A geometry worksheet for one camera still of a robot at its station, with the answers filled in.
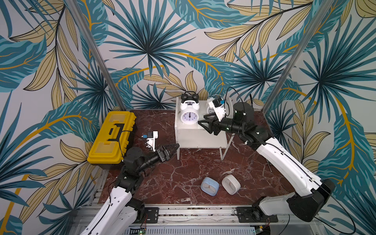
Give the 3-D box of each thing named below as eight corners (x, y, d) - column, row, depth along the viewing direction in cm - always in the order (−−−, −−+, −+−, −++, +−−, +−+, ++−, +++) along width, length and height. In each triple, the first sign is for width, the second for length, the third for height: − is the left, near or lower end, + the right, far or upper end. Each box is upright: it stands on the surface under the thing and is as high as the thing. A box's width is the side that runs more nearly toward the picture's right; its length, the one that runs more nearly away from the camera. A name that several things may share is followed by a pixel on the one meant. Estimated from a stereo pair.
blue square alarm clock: (198, 189, 84) (200, 184, 77) (202, 180, 87) (203, 175, 80) (214, 197, 81) (217, 192, 74) (217, 187, 84) (220, 182, 77)
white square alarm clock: (230, 197, 82) (234, 192, 74) (220, 183, 86) (223, 177, 79) (237, 191, 83) (242, 187, 76) (227, 178, 88) (231, 172, 81)
